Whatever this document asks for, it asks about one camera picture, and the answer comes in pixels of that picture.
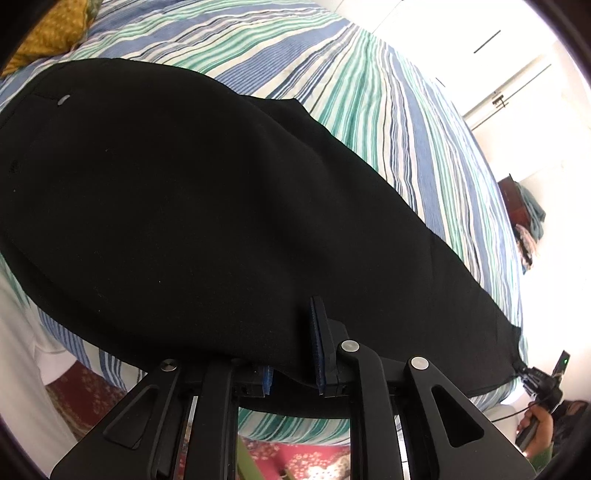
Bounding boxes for right hand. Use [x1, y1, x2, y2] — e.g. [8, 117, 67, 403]
[517, 403, 554, 458]

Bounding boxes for teal cloth on table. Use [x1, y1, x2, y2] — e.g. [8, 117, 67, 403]
[515, 182, 546, 242]

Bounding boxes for red patterned rug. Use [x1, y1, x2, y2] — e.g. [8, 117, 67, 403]
[46, 362, 351, 479]

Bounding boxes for white wardrobe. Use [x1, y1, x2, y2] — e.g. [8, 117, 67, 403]
[325, 1, 590, 143]

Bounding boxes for green sleeve right forearm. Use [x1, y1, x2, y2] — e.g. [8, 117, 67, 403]
[528, 443, 554, 473]

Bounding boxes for dark wooden side table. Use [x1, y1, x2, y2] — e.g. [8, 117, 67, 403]
[498, 175, 531, 227]

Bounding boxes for black pants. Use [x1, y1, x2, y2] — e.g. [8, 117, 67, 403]
[1, 59, 521, 417]

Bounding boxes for yellow patterned blanket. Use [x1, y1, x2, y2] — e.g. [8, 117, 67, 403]
[1, 0, 102, 78]

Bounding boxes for blue green striped bed sheet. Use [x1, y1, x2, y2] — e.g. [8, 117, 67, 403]
[1, 1, 525, 470]

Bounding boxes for pile of clothes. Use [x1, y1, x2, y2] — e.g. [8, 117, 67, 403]
[514, 224, 537, 273]

